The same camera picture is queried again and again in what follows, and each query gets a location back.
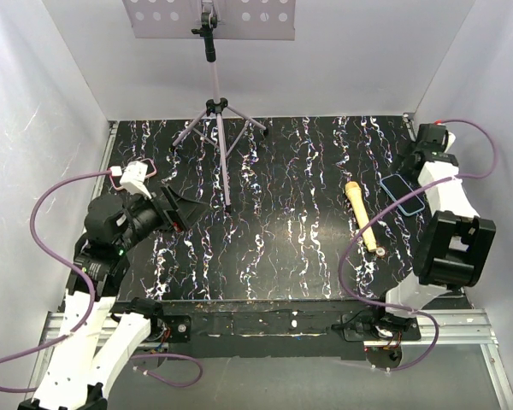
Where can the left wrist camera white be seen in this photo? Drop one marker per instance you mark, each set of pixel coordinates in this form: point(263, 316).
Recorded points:
point(132, 178)

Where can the phone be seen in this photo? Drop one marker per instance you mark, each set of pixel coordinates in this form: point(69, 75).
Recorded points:
point(151, 172)
point(396, 188)

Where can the phone in pink case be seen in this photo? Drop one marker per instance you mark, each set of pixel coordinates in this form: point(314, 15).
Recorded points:
point(151, 172)

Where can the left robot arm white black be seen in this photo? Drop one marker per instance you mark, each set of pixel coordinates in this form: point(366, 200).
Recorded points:
point(81, 373)

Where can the music stand with tripod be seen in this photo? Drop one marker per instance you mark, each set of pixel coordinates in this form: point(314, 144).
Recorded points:
point(212, 21)

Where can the cream toy microphone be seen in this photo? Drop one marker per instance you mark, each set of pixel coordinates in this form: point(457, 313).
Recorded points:
point(354, 194)

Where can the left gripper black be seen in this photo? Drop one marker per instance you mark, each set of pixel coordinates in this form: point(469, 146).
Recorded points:
point(175, 211)

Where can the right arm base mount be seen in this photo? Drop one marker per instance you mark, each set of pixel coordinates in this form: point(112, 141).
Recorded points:
point(368, 325)

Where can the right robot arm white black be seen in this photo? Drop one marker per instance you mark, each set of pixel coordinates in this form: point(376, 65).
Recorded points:
point(454, 247)

